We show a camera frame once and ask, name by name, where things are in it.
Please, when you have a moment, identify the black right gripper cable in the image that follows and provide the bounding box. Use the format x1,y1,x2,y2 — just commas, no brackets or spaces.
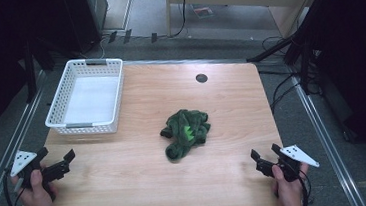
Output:
296,167,315,206

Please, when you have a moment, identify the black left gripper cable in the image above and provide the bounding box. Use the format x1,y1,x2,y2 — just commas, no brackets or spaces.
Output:
1,165,25,206

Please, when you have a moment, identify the aluminium floor rail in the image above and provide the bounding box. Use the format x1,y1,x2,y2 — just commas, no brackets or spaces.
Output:
290,69,366,206
0,69,58,206

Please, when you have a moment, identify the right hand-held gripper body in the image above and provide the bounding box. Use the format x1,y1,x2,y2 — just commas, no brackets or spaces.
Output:
275,141,322,184

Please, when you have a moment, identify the black metal stand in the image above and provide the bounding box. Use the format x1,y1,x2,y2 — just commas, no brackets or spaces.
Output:
245,31,326,101
19,36,60,105

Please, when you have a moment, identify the white perforated plastic basket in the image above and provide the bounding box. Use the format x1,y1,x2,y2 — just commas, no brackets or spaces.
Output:
39,54,130,140

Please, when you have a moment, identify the black floor cable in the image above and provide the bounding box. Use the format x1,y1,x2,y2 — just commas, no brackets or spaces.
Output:
266,72,304,115

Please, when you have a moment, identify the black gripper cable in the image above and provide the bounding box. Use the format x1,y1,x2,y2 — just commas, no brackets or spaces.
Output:
296,167,315,206
1,165,25,206

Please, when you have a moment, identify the person's right hand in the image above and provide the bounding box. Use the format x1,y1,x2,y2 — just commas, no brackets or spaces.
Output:
271,161,313,206

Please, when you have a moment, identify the red flat item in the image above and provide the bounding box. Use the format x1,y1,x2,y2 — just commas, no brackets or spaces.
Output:
192,3,216,20

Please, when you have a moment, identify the dark cabinet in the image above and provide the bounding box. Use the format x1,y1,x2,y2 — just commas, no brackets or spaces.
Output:
61,0,114,55

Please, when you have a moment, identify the person's left hand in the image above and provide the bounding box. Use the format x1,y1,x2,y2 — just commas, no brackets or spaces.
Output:
10,166,60,206

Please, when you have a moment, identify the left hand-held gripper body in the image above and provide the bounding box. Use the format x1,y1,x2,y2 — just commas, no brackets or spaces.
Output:
8,147,47,192

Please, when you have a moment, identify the green plush cloth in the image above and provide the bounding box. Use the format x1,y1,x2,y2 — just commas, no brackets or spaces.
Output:
157,106,215,163

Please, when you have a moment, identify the black hanging cable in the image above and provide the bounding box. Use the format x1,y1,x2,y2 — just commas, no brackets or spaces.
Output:
166,0,193,39

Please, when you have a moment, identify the black round table grommet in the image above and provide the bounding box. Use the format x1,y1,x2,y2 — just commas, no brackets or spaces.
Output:
195,73,209,85

